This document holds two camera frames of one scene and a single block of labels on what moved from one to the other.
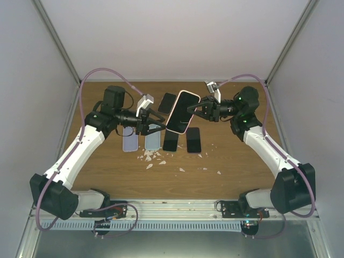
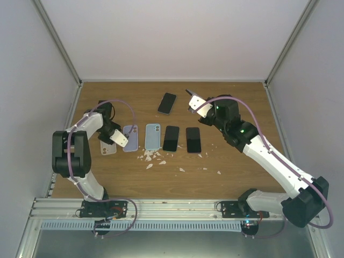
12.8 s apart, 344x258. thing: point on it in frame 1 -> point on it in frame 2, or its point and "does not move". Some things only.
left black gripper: [142, 126] -> [101, 137]
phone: [180, 118] -> [107, 149]
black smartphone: [193, 140] does not move
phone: [166, 103] does not move
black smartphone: [171, 141] does not move
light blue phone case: [152, 141] does not move
